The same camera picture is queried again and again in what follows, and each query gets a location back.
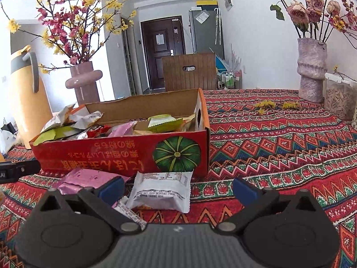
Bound white grey snack packet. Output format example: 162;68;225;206
127;171;194;214
113;196;147;231

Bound dried pink roses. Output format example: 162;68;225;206
255;0;357;44

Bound patterned red tablecloth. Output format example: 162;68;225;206
0;89;357;268

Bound black paper bag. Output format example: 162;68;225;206
1;118;18;135

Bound clear jar of seeds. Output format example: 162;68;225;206
324;72;357;121

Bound red foil snack packet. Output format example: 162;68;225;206
86;124;112;138

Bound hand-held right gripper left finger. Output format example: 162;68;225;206
35;176;143;234

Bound pink textured vase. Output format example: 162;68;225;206
297;38;328;103

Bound pink yellow flower branches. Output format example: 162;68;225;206
0;0;138;74

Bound small green snack packet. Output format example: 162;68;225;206
147;113;184;133

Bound long green snack packet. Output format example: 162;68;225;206
33;126;82;146

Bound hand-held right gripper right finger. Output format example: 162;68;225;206
217;176;324;235

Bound dark brown door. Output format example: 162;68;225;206
140;15;186;94

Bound pink snack packet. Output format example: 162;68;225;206
57;167;131;196
110;121;138;138

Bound pink ring vase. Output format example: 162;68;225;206
65;61;103;107

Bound trolley rack with bottles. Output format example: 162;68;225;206
218;71;243;90

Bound yellow thermos jug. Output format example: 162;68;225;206
8;45;54;150

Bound red cardboard box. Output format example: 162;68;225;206
29;88;212;178

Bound grey refrigerator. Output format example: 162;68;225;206
189;6;225;59

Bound white feathery decoration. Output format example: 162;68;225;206
216;43;244;73

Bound white blue plastic bag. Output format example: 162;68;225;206
0;130;17;157

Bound white umbrella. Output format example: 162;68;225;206
214;8;223;45

